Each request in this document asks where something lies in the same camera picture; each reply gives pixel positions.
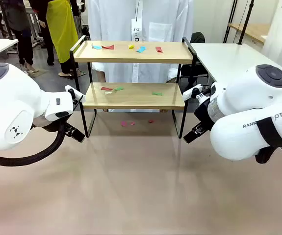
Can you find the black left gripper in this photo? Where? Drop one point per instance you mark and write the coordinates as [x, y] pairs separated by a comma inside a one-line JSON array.
[[69, 128]]

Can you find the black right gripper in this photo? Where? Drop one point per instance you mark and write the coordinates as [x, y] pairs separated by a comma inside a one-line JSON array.
[[203, 112]]

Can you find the white paper scrap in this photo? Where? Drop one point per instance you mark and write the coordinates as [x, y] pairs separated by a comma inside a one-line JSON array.
[[108, 92]]

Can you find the green paper scrap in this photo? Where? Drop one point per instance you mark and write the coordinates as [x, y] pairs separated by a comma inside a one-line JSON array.
[[119, 89], [157, 93]]

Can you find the cyan paper scrap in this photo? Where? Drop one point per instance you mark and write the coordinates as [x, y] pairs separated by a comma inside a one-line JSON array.
[[96, 47]]

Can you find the wide red paper scrap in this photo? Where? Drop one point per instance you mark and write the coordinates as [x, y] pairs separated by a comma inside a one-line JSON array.
[[108, 47]]

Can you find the blue paper scrap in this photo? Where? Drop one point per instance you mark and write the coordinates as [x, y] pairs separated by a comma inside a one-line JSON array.
[[140, 49]]

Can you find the person's left forearm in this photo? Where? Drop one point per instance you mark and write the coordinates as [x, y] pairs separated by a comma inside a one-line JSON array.
[[173, 71]]

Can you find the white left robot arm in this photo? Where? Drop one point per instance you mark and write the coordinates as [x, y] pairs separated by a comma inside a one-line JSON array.
[[8, 110]]

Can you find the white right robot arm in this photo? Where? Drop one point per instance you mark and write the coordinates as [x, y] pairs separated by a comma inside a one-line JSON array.
[[241, 137]]

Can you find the person's right forearm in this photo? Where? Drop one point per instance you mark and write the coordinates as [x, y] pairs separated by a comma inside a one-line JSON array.
[[99, 67]]

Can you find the two-tier wood and metal shelf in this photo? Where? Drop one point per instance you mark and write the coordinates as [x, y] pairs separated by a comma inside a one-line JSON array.
[[133, 57]]

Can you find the person's left hand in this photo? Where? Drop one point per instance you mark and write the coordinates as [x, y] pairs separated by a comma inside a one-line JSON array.
[[171, 80]]

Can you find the person's right hand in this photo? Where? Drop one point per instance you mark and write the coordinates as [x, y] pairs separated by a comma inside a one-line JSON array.
[[102, 77]]

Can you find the grey floor mat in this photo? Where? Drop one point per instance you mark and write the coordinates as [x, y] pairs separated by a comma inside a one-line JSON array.
[[37, 73]]

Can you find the white side table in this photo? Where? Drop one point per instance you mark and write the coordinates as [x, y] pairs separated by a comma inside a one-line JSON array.
[[229, 58]]

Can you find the black office chair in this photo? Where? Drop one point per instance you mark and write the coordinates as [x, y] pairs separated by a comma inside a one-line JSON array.
[[197, 38]]

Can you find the black background equipment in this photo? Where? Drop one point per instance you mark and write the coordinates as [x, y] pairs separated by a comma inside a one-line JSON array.
[[86, 33]]

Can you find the person in yellow apron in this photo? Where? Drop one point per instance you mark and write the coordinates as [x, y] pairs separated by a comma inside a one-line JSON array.
[[62, 31]]

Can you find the black tripod stand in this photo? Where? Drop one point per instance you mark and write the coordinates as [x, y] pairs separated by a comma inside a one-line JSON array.
[[230, 22]]

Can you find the wooden workbench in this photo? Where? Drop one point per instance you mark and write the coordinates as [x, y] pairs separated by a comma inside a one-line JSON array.
[[253, 30]]

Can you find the person in white coat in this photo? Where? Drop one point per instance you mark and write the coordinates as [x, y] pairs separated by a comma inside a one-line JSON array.
[[116, 22]]

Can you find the white name badge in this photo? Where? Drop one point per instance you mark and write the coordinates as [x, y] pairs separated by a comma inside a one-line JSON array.
[[136, 30]]

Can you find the black pole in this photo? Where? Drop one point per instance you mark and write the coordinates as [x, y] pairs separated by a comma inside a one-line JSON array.
[[246, 22]]

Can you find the person in dark clothes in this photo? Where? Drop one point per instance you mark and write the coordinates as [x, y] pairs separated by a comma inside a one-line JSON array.
[[20, 22]]

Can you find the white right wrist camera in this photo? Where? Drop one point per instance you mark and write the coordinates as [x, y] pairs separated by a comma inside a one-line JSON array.
[[188, 94]]

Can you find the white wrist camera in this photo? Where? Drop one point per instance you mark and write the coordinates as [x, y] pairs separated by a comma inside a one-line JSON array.
[[68, 87], [188, 94]]

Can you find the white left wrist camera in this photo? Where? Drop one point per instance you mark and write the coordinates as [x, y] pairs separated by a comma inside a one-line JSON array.
[[68, 87]]

